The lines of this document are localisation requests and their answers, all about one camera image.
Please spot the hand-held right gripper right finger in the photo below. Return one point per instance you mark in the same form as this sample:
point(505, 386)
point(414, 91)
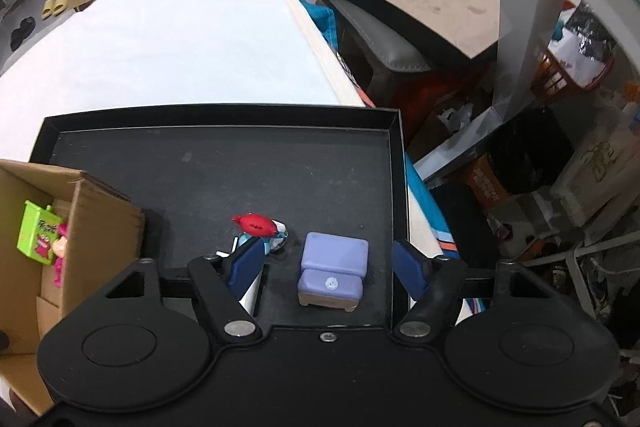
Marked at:
point(407, 267)

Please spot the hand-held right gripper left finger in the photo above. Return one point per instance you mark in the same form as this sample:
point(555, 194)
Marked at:
point(245, 264)

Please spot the white charger plug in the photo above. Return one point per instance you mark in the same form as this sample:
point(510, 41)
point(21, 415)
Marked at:
point(250, 294)

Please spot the blue figurine with red hat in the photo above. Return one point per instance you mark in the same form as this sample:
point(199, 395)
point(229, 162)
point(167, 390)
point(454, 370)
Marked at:
point(255, 224)

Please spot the purple toy sofa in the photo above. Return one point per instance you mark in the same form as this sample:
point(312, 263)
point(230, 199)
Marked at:
point(330, 257)

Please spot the black tray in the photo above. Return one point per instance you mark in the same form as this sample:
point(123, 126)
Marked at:
point(225, 167)

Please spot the pink doll figurine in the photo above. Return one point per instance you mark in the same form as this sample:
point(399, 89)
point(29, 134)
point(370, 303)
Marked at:
point(60, 252)

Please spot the green toy box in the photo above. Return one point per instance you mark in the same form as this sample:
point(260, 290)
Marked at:
point(37, 232)

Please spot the orange printed box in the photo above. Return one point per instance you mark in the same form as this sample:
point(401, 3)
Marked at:
point(487, 184)

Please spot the white metal rack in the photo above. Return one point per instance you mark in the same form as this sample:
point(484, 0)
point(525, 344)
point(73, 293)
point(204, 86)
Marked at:
point(575, 257)

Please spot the beige tote bag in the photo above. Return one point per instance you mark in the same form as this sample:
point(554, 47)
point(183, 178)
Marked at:
point(600, 172)

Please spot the orange basket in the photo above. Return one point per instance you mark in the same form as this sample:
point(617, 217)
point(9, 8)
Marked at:
point(555, 74)

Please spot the grey desk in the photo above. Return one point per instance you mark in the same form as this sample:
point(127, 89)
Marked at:
point(525, 22)

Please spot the black shoe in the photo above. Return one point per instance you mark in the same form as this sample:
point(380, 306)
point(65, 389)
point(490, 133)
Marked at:
point(18, 39)
point(26, 25)

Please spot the yellow slipper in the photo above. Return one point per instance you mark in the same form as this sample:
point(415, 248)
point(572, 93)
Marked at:
point(47, 10)
point(59, 5)

